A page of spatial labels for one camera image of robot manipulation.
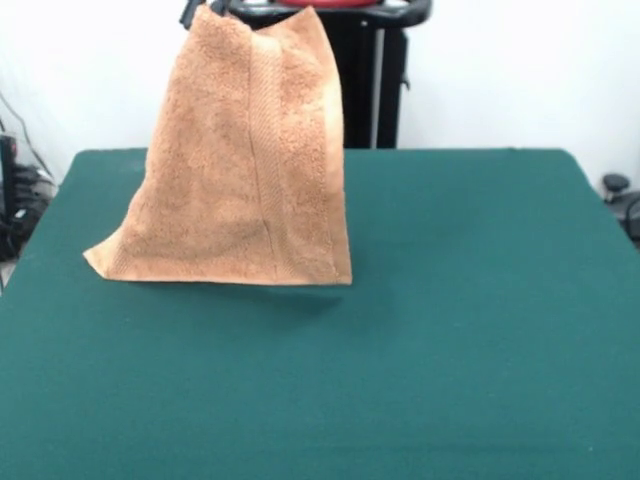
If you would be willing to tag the peach terry towel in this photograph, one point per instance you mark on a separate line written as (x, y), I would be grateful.
(230, 175)

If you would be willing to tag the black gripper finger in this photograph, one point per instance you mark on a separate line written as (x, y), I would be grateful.
(219, 6)
(187, 12)

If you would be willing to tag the black office chair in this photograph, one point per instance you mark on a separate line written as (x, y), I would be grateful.
(616, 182)

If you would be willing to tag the black bag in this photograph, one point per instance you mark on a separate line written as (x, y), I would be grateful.
(15, 235)

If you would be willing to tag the red robot base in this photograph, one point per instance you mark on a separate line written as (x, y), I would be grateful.
(325, 2)

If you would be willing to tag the dark green table cloth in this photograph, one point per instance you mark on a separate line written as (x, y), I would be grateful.
(150, 390)

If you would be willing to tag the black box with red mark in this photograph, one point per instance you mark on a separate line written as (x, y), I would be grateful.
(7, 170)

